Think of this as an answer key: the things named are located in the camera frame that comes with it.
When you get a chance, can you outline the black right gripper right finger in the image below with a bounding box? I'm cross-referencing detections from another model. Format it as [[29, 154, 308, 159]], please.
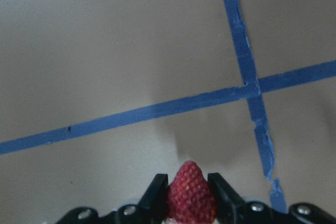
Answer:
[[207, 173, 246, 223]]

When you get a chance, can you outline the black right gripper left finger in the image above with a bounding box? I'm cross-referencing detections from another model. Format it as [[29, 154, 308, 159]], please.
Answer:
[[138, 174, 168, 223]]

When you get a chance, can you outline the red strawberry pointing up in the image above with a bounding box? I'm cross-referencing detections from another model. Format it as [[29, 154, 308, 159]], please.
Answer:
[[165, 161, 217, 223]]

